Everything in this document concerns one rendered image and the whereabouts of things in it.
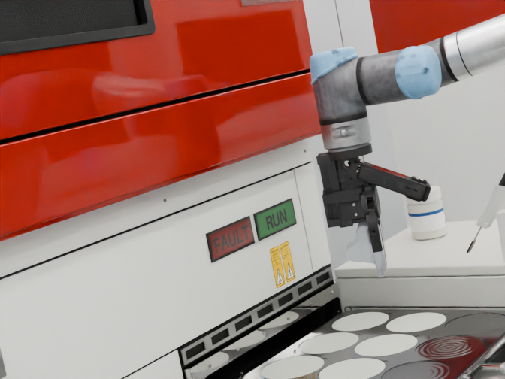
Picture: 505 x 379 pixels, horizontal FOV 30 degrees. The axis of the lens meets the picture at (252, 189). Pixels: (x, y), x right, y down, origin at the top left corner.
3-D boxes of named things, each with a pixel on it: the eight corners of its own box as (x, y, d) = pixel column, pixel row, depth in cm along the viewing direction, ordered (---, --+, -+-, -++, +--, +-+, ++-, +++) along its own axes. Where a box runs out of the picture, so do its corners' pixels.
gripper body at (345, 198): (333, 222, 153) (319, 150, 152) (385, 214, 152) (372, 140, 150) (328, 232, 146) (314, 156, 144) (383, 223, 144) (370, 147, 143)
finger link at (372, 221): (372, 248, 149) (362, 195, 148) (383, 246, 149) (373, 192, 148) (370, 255, 145) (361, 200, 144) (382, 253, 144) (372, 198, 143)
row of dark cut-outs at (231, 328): (181, 365, 143) (178, 350, 143) (330, 279, 177) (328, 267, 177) (184, 365, 143) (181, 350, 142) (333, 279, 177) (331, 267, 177)
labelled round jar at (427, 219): (406, 241, 189) (398, 195, 187) (421, 231, 194) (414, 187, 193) (438, 239, 184) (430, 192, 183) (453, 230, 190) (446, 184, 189)
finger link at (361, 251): (352, 281, 151) (341, 225, 149) (388, 276, 149) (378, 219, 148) (350, 286, 148) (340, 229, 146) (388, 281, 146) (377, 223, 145)
